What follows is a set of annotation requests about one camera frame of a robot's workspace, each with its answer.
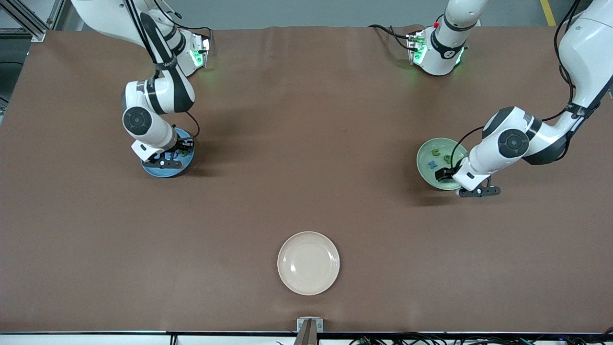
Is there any green plate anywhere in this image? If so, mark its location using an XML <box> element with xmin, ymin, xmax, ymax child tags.
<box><xmin>416</xmin><ymin>138</ymin><xmax>469</xmax><ymax>191</ymax></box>

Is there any blue plate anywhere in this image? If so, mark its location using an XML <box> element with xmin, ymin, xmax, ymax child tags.
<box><xmin>141</xmin><ymin>127</ymin><xmax>196</xmax><ymax>178</ymax></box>

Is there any cream plate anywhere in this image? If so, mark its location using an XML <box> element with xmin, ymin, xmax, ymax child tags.
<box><xmin>277</xmin><ymin>231</ymin><xmax>341</xmax><ymax>296</ymax></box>

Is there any brown table cover cloth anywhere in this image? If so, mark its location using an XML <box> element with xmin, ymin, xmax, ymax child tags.
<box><xmin>0</xmin><ymin>25</ymin><xmax>613</xmax><ymax>334</ymax></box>

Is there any aluminium frame profile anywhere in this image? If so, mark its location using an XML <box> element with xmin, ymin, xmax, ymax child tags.
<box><xmin>46</xmin><ymin>0</ymin><xmax>66</xmax><ymax>30</ymax></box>
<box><xmin>0</xmin><ymin>0</ymin><xmax>47</xmax><ymax>43</ymax></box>

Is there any black cable tangle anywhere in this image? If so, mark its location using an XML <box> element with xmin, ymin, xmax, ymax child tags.
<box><xmin>350</xmin><ymin>332</ymin><xmax>613</xmax><ymax>345</ymax></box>

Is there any grey metal mount bracket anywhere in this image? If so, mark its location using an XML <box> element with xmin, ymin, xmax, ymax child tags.
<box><xmin>293</xmin><ymin>317</ymin><xmax>325</xmax><ymax>345</ymax></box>

